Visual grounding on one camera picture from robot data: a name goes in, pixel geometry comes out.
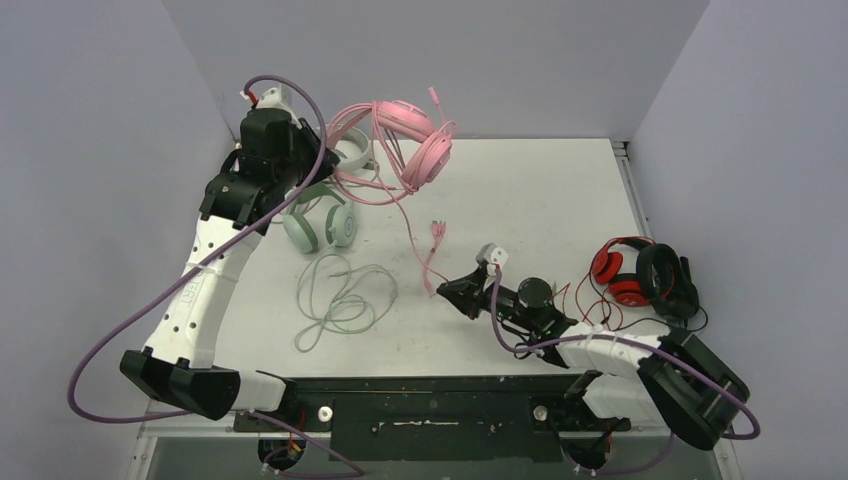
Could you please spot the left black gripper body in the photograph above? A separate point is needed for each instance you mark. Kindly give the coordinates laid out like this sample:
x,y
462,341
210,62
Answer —
x,y
291,169

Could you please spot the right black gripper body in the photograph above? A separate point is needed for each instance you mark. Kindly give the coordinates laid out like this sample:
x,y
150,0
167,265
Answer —
x,y
480,286

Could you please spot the mint green headphones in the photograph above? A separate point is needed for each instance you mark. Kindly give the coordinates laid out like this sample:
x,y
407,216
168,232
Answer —
x,y
332,294

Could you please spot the pink cat-ear headphones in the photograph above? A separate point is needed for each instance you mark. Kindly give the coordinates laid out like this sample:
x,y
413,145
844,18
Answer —
x,y
417,149

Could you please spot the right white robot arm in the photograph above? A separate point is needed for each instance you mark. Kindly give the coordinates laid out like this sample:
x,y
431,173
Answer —
x,y
673,379

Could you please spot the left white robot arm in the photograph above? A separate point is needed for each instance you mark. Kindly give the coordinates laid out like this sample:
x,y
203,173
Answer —
x,y
176,365

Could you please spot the red and black headphones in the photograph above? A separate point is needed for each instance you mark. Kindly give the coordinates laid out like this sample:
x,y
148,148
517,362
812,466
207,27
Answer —
x,y
635,279

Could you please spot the white gaming headset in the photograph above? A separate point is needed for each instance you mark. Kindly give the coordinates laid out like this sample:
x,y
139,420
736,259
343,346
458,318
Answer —
x,y
354,149

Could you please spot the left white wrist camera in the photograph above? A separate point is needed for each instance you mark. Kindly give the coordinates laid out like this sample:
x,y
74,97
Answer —
x,y
276,97

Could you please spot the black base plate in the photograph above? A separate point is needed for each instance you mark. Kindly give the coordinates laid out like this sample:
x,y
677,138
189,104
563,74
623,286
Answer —
x,y
540,418

